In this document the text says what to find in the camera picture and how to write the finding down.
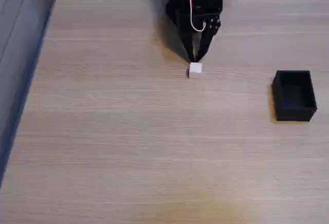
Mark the white cube block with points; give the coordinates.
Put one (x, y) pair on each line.
(195, 70)

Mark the black open box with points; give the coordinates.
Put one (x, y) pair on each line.
(295, 111)

